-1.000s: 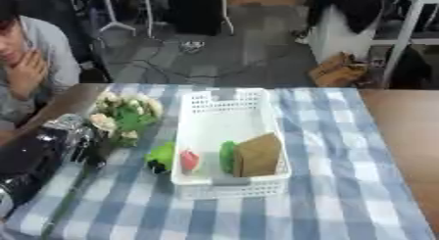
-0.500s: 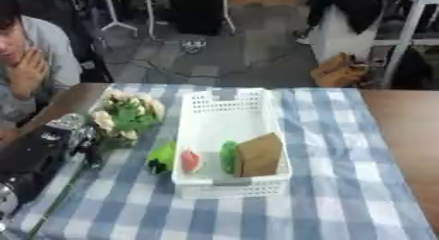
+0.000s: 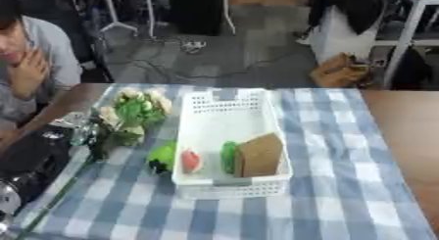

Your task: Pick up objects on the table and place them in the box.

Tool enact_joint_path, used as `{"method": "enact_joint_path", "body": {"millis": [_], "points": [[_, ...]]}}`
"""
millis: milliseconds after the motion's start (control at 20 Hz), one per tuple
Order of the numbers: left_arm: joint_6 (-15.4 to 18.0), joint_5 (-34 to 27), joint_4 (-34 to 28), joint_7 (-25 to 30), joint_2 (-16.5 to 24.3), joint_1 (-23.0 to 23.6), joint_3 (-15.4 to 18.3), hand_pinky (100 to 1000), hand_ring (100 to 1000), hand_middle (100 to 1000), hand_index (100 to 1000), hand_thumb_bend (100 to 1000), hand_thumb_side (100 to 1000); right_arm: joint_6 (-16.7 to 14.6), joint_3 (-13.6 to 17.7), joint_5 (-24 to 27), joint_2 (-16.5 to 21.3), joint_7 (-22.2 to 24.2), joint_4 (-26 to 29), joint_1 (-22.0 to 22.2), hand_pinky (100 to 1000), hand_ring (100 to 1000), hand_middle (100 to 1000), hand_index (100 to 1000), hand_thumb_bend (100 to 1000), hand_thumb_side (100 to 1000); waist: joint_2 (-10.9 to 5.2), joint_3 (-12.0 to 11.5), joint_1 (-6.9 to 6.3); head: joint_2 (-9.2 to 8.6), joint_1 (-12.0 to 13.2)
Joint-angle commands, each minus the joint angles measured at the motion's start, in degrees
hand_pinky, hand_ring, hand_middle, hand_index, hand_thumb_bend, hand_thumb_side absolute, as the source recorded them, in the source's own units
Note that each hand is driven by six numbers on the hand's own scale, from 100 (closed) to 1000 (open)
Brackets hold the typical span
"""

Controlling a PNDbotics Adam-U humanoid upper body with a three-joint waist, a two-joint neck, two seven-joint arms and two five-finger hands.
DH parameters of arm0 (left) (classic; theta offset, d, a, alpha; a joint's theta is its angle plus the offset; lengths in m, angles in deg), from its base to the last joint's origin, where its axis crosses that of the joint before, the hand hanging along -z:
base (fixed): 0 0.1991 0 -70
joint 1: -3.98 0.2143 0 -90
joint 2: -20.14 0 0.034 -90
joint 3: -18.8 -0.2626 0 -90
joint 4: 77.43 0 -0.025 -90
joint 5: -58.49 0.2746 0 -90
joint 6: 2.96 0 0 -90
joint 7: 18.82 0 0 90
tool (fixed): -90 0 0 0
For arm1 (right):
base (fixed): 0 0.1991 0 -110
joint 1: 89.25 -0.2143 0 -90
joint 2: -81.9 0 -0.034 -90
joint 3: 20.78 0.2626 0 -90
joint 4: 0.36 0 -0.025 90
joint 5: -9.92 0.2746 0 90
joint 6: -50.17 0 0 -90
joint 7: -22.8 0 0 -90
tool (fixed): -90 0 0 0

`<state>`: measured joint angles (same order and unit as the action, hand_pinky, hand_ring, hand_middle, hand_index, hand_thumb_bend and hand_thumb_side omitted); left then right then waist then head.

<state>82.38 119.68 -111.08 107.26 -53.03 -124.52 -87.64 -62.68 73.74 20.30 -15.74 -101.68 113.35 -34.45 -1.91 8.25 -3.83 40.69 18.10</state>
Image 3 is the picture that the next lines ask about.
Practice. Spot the person in the background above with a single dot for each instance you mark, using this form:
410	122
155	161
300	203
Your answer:
348	18

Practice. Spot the white and green flower bouquet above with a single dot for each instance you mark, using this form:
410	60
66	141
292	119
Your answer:
134	111

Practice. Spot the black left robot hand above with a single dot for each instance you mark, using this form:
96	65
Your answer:
99	146

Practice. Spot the red toy fruit slice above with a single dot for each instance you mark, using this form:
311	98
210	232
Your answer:
191	160

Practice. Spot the green and black toy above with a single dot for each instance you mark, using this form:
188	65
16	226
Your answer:
163	155

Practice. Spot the brown bag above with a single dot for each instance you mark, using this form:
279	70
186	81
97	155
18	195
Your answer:
340	71

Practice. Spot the black cabinet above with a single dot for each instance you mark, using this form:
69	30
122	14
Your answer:
196	10

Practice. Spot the green round toy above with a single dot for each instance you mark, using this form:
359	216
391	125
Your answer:
228	157

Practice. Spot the white object on floor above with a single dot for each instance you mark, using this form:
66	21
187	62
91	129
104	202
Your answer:
193	46

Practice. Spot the white metal table frame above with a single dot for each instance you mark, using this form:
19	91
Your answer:
407	31

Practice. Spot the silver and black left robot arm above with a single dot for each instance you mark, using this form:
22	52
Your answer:
28	152

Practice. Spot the black bag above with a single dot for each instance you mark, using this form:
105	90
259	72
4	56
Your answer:
411	71

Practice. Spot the white stand leg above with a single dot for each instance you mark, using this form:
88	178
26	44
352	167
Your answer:
228	15

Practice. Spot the white perforated plastic basket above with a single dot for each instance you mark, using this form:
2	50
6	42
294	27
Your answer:
228	123

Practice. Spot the person's hand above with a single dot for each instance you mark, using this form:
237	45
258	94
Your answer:
26	74

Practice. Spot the white tripod stand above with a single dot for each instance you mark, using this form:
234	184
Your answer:
117	20

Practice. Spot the brown cardboard piece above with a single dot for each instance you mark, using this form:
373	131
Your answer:
262	155

